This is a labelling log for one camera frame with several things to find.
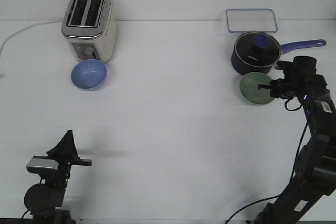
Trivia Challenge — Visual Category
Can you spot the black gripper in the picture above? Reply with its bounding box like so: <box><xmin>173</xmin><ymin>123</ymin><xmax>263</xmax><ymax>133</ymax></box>
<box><xmin>33</xmin><ymin>130</ymin><xmax>92</xmax><ymax>186</ymax></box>
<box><xmin>258</xmin><ymin>56</ymin><xmax>319</xmax><ymax>100</ymax></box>

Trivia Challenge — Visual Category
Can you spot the green bowl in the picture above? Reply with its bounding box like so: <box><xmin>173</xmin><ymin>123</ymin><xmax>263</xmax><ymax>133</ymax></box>
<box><xmin>239</xmin><ymin>72</ymin><xmax>275</xmax><ymax>105</ymax></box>

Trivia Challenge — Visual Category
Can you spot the blue bowl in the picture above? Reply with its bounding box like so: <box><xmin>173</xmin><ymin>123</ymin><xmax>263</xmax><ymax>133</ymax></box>
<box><xmin>70</xmin><ymin>59</ymin><xmax>107</xmax><ymax>91</ymax></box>

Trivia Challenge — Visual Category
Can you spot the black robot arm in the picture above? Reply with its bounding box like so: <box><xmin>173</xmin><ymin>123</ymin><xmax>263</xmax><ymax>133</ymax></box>
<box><xmin>24</xmin><ymin>130</ymin><xmax>92</xmax><ymax>224</ymax></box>
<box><xmin>255</xmin><ymin>56</ymin><xmax>335</xmax><ymax>223</ymax></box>

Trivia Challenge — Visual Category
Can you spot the glass pot lid blue knob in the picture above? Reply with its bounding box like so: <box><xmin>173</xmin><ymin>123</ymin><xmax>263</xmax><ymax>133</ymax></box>
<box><xmin>234</xmin><ymin>31</ymin><xmax>281</xmax><ymax>67</ymax></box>

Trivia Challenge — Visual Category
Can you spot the clear container blue-rimmed lid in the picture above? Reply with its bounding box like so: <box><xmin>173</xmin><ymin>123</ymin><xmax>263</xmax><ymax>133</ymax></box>
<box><xmin>226</xmin><ymin>8</ymin><xmax>278</xmax><ymax>33</ymax></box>

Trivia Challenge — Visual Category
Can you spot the silver two-slot toaster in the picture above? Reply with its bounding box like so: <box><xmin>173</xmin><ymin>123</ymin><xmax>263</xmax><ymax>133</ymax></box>
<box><xmin>61</xmin><ymin>0</ymin><xmax>118</xmax><ymax>63</ymax></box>

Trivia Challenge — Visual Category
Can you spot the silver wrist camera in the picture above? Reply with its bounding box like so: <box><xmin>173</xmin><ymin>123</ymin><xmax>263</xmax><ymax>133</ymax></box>
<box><xmin>26</xmin><ymin>157</ymin><xmax>59</xmax><ymax>173</ymax></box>

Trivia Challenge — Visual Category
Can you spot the blue saucepan with handle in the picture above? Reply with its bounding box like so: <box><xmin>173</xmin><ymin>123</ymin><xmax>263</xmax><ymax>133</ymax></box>
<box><xmin>231</xmin><ymin>39</ymin><xmax>327</xmax><ymax>75</ymax></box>

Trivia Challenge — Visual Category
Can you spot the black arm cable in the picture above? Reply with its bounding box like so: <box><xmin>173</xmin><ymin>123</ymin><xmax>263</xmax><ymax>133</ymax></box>
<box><xmin>225</xmin><ymin>95</ymin><xmax>313</xmax><ymax>224</ymax></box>

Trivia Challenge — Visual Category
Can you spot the white toaster power cable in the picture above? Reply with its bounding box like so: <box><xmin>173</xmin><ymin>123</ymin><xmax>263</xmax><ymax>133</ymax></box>
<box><xmin>0</xmin><ymin>19</ymin><xmax>65</xmax><ymax>57</ymax></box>

